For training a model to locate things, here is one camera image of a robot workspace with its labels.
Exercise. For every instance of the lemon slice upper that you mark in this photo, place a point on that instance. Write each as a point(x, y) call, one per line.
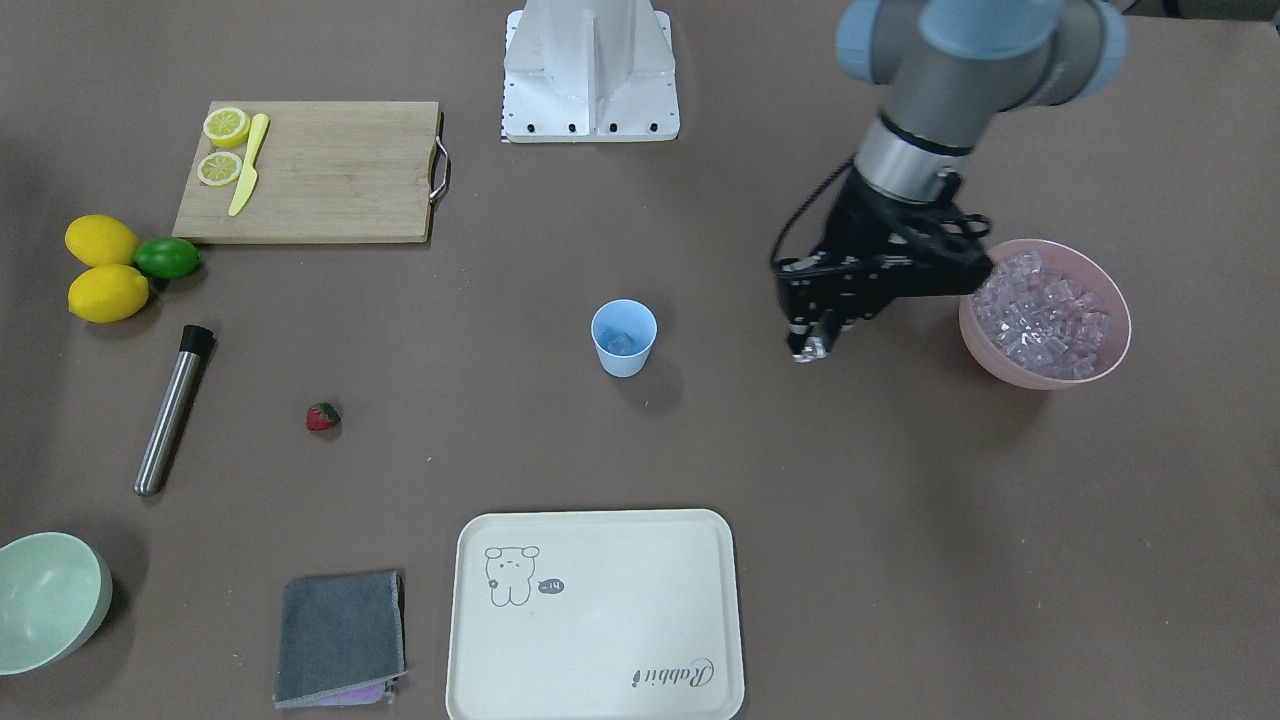
point(227, 127)

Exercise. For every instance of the green lime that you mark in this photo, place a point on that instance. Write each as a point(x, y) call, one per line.
point(167, 258)

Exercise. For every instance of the cream rabbit tray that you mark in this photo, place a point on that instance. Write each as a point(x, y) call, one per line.
point(623, 614)

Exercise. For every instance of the yellow plastic knife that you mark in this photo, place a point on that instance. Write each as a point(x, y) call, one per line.
point(249, 177)

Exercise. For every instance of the red strawberry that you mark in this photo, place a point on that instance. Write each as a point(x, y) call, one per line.
point(321, 416)

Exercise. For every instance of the lemon slice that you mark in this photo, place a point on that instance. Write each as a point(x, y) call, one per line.
point(227, 127)
point(218, 169)

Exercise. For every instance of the pink bowl of ice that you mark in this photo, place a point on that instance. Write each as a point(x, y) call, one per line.
point(1046, 318)

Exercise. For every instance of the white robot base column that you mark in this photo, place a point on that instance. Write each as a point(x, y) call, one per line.
point(589, 72)

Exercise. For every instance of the lemon slice lower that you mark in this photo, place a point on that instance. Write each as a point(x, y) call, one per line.
point(218, 169)

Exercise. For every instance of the yellow lemon near lime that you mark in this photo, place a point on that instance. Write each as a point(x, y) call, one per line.
point(99, 240)

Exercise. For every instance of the yellow lemon outer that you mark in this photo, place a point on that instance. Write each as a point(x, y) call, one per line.
point(108, 293)

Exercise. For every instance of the wooden cutting board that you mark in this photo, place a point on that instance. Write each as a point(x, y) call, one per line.
point(330, 172)

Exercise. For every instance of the mint green bowl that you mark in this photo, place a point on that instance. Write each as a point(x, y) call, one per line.
point(55, 592)

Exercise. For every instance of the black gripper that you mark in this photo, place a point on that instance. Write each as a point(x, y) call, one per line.
point(858, 222)

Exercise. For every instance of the clear ice cube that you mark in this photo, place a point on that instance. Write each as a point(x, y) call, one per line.
point(621, 344)

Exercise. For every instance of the steel muddler black tip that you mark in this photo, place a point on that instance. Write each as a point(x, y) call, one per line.
point(196, 345)

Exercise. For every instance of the grey folded cloth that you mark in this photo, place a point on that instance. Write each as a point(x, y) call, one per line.
point(341, 641)

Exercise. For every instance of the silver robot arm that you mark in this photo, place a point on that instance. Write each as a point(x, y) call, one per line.
point(950, 67)

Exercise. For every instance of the light blue plastic cup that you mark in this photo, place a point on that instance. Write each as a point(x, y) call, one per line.
point(624, 315)

